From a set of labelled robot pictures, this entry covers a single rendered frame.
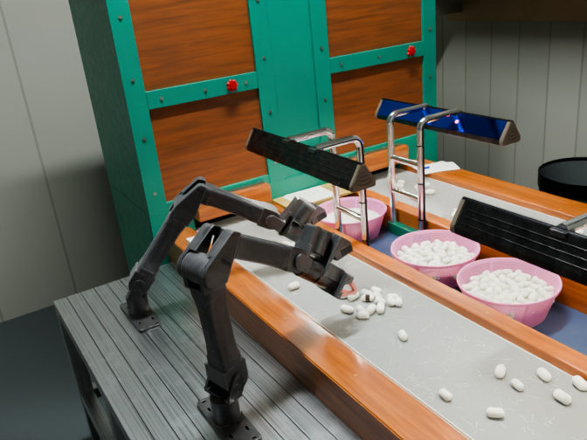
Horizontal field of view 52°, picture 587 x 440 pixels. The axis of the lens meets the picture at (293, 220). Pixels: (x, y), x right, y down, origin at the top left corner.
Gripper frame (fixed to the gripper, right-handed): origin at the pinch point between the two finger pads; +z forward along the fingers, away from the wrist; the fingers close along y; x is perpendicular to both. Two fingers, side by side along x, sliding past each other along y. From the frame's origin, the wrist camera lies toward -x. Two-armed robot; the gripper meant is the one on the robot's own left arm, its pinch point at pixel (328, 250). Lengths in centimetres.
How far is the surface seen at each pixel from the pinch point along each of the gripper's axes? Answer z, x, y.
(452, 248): 25.3, -19.1, -22.1
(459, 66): 138, -141, 139
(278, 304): -23.2, 19.0, -20.1
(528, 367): 2, 1, -76
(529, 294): 23, -16, -55
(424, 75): 43, -85, 52
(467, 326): 3, 0, -57
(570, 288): 30, -23, -60
